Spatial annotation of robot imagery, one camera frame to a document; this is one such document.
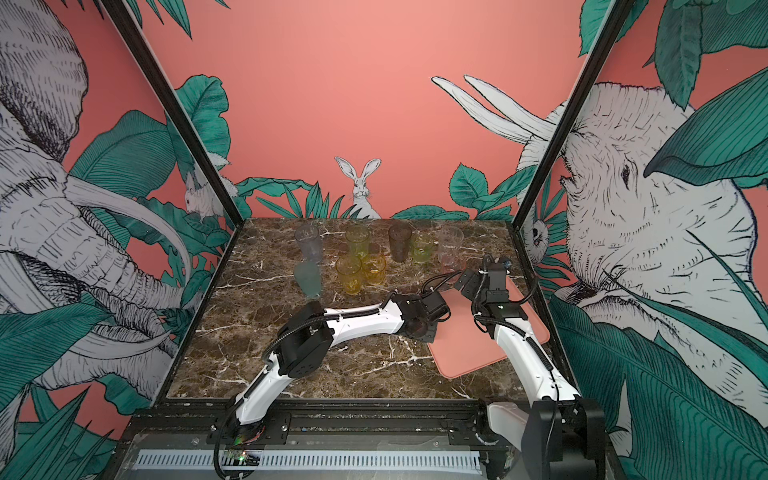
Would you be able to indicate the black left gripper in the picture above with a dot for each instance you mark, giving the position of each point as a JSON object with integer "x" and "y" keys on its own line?
{"x": 432, "y": 333}

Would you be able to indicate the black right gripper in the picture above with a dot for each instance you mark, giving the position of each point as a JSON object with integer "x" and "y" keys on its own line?
{"x": 476, "y": 283}

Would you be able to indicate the tall yellow glass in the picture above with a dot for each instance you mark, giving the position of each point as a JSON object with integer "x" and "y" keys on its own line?
{"x": 349, "y": 274}

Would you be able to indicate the green glass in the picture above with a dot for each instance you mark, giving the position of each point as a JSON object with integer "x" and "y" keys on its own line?
{"x": 422, "y": 247}
{"x": 358, "y": 238}

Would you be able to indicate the clear blue tall glass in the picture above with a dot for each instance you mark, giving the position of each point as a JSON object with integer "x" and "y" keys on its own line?
{"x": 310, "y": 242}

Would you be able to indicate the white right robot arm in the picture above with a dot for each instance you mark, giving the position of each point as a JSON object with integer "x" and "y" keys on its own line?
{"x": 562, "y": 433}

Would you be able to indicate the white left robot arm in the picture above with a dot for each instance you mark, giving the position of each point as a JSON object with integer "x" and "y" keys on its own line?
{"x": 303, "y": 342}

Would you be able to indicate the pink tray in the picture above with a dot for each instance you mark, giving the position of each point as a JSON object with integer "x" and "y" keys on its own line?
{"x": 461, "y": 348}

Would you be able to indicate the pink clear glass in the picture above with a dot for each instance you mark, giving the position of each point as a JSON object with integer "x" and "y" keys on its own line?
{"x": 450, "y": 239}

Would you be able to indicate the short yellow glass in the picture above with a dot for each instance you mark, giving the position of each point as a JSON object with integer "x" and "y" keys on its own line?
{"x": 374, "y": 269}

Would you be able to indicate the dark smoky glass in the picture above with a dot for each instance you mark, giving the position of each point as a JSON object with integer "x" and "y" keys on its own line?
{"x": 399, "y": 235}

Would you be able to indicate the frosted teal glass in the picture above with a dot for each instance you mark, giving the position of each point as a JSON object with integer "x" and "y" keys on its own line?
{"x": 308, "y": 277}

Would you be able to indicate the white perforated strip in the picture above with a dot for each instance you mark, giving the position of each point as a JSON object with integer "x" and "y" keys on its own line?
{"x": 463, "y": 462}

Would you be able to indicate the black right corner post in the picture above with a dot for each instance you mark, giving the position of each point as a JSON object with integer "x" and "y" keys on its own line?
{"x": 611, "y": 27}

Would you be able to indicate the black corner post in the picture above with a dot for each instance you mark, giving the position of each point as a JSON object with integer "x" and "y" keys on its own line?
{"x": 611, "y": 27}
{"x": 128, "y": 28}

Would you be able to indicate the black front rail base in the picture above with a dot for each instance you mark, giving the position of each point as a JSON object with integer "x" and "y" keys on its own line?
{"x": 177, "y": 431}

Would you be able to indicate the black left corner post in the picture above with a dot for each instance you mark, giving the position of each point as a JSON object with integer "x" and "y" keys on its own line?
{"x": 128, "y": 28}

